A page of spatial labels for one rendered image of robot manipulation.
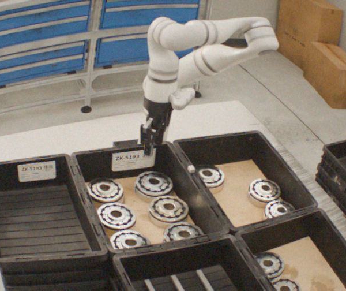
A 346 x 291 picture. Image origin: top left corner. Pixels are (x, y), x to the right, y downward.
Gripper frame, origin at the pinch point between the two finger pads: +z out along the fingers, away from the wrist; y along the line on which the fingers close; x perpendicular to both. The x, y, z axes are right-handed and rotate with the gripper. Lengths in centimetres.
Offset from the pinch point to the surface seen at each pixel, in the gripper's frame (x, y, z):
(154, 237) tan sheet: 8.4, 13.8, 17.1
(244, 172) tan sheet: 19.9, -26.0, 17.0
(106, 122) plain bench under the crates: -38, -46, 30
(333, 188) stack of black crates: 58, -90, 54
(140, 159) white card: -6.2, -7.3, 11.3
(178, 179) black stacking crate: 5.8, -5.9, 12.1
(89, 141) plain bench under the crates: -38, -31, 30
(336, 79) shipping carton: 46, -279, 71
